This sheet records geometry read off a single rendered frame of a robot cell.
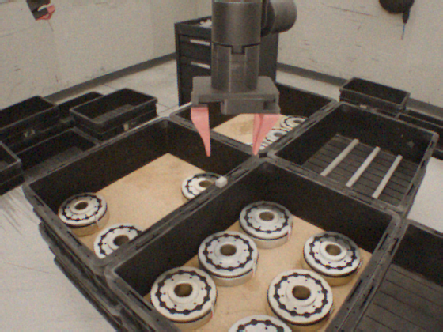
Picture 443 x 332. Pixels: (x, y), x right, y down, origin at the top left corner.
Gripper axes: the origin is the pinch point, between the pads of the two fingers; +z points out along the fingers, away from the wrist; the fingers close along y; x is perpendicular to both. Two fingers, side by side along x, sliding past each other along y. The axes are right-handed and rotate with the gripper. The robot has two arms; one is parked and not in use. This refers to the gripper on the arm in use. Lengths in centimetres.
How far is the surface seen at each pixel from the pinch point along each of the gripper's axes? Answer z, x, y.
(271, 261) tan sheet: 23.2, 0.5, -8.0
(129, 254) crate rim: 13.6, 6.5, 15.0
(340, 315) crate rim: 13.2, 18.9, -12.3
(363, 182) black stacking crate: 22.8, -20.9, -35.1
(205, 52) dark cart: 32, -174, -2
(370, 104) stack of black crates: 50, -132, -98
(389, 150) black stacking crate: 22, -34, -49
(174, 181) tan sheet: 23.3, -25.0, 10.1
